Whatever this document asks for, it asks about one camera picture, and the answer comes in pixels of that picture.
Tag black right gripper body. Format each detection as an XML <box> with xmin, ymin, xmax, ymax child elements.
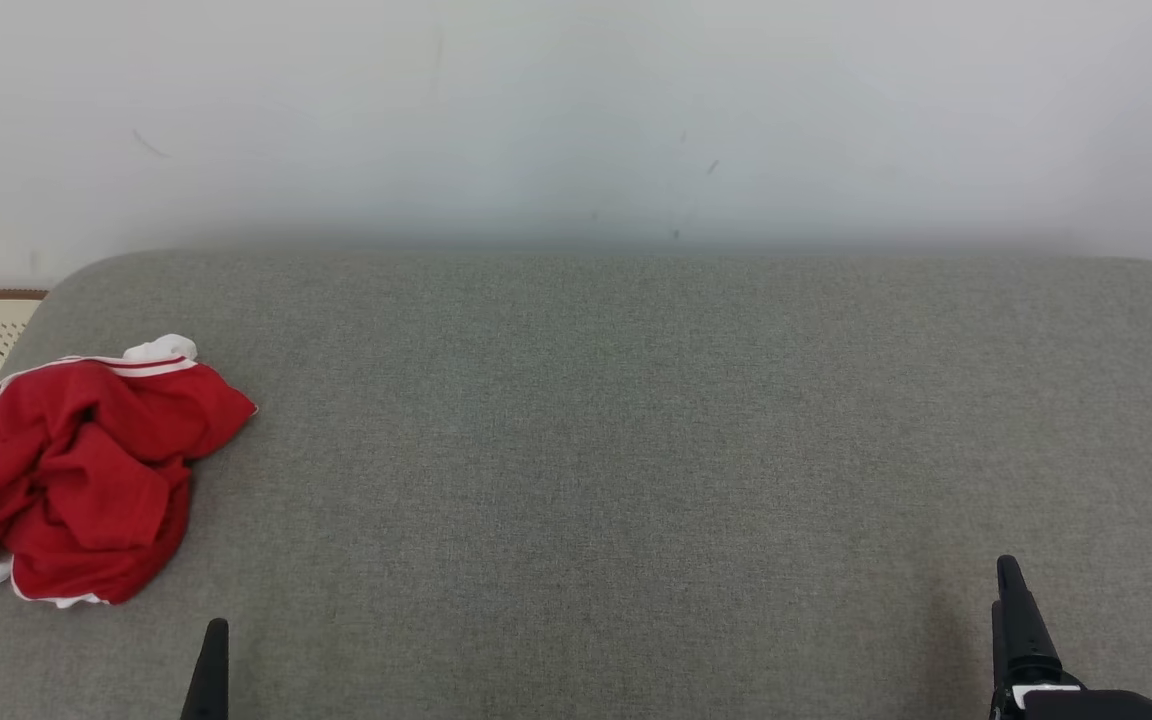
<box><xmin>996</xmin><ymin>683</ymin><xmax>1152</xmax><ymax>720</ymax></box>

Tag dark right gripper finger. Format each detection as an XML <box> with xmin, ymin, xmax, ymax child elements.
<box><xmin>998</xmin><ymin>555</ymin><xmax>1062</xmax><ymax>691</ymax></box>
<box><xmin>989</xmin><ymin>600</ymin><xmax>1003</xmax><ymax>720</ymax></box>

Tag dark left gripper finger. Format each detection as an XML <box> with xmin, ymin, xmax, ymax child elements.
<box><xmin>181</xmin><ymin>618</ymin><xmax>230</xmax><ymax>720</ymax></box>

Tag red shorts white trim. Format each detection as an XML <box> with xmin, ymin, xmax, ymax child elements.
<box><xmin>0</xmin><ymin>400</ymin><xmax>199</xmax><ymax>608</ymax></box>

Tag red basketball jersey white sleeves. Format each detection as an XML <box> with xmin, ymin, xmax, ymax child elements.
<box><xmin>0</xmin><ymin>335</ymin><xmax>259</xmax><ymax>603</ymax></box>

